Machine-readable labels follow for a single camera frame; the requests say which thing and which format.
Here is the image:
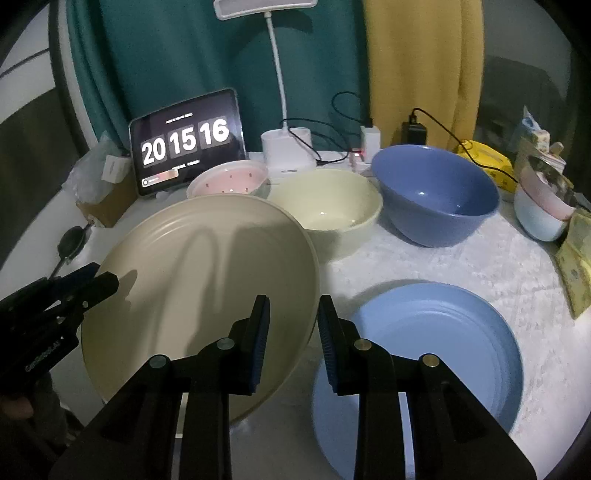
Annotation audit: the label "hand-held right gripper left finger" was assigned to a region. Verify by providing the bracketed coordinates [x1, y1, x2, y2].
[48, 294, 271, 480]

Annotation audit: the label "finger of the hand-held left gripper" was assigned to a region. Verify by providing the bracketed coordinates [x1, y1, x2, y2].
[28, 262, 101, 296]
[46, 271, 121, 324]

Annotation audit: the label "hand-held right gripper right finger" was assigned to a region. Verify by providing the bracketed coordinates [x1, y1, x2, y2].
[317, 294, 539, 480]

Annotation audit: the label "cream plate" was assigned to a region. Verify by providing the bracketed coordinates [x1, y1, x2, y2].
[81, 194, 321, 424]

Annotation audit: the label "blue plate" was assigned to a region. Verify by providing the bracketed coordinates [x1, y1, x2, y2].
[311, 282, 524, 480]

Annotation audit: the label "cream bowl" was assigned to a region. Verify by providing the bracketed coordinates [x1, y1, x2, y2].
[267, 169, 384, 261]

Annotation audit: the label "pink seed-print bowl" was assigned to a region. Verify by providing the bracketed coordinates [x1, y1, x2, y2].
[187, 161, 270, 200]

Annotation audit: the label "large dark blue bowl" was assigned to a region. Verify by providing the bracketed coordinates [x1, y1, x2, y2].
[370, 144, 501, 248]

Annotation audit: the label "person's left forearm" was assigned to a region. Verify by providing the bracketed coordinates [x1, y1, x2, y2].
[0, 371, 88, 480]

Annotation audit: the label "stacked pastel bowls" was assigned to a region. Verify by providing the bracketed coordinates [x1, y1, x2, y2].
[514, 187, 568, 242]

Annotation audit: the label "black round-headed object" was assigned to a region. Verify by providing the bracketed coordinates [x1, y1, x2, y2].
[48, 226, 89, 280]

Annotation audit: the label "cardboard box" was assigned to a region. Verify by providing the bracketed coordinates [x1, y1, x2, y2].
[76, 173, 139, 229]

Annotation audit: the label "small white box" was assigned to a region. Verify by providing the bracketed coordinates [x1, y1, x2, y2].
[102, 154, 131, 185]

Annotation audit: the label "white textured tablecloth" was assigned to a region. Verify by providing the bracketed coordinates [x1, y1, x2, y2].
[0, 148, 591, 480]

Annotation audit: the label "tablet showing clock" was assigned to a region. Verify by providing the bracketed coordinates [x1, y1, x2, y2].
[128, 89, 247, 198]

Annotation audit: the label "white power strip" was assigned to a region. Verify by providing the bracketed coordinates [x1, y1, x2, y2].
[316, 148, 377, 174]

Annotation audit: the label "white desk lamp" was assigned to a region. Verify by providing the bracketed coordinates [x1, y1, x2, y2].
[213, 0, 319, 176]

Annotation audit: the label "white charger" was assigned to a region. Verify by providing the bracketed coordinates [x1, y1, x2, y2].
[360, 124, 382, 163]

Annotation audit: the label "black charger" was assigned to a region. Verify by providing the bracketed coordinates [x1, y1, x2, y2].
[401, 121, 428, 147]

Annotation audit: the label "teal curtain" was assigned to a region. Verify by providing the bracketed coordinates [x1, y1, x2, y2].
[67, 0, 370, 153]

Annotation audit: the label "yellow wet wipes packet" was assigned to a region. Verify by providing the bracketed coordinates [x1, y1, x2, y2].
[456, 140, 515, 192]

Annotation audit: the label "yellow patterned cloth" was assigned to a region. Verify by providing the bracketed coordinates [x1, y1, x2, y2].
[554, 212, 591, 319]

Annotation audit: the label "white perforated holder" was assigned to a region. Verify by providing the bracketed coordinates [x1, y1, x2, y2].
[515, 134, 566, 178]

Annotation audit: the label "steel bowl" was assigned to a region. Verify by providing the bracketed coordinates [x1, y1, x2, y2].
[526, 154, 578, 199]

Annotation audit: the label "yellow curtain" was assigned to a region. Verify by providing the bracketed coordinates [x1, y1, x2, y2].
[362, 0, 485, 148]

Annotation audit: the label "blue packet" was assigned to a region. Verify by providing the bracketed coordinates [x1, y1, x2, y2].
[519, 107, 543, 139]

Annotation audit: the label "dark glass door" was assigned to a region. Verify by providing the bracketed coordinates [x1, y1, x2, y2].
[475, 55, 575, 155]

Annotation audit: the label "black lamp cable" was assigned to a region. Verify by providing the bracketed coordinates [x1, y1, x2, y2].
[279, 91, 375, 167]

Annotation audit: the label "black charger cable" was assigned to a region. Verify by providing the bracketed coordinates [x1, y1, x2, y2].
[409, 107, 520, 184]

